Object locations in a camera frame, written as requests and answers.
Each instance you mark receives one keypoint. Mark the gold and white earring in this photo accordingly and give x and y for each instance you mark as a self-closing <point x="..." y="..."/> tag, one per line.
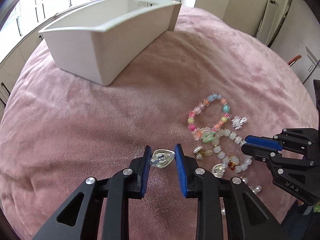
<point x="199" y="152"/>

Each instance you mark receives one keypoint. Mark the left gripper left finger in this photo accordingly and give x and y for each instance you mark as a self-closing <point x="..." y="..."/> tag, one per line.
<point x="98" y="203"/>

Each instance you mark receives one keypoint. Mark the white cabinet row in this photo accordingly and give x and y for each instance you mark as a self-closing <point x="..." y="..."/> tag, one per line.
<point x="12" y="64"/>

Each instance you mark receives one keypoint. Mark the white door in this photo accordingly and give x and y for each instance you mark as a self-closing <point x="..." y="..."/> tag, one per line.
<point x="267" y="22"/>

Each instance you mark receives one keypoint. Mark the silver snowflake charm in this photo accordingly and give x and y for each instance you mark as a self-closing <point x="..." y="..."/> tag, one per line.
<point x="237" y="122"/>

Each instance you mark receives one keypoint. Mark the white plastic storage bin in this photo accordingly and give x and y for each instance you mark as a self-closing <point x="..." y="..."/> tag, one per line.
<point x="98" y="41"/>

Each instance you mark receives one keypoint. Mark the silver heart-shaped earring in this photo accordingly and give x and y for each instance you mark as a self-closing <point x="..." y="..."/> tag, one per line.
<point x="161" y="158"/>

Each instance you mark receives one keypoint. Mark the pearl drop earring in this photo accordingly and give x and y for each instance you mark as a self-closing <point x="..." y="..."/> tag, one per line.
<point x="256" y="189"/>

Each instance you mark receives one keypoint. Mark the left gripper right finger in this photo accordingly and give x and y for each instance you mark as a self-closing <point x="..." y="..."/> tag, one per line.
<point x="218" y="199"/>

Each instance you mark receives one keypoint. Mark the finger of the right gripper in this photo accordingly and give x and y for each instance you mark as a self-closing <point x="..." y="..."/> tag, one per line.
<point x="276" y="163"/>
<point x="297" y="140"/>

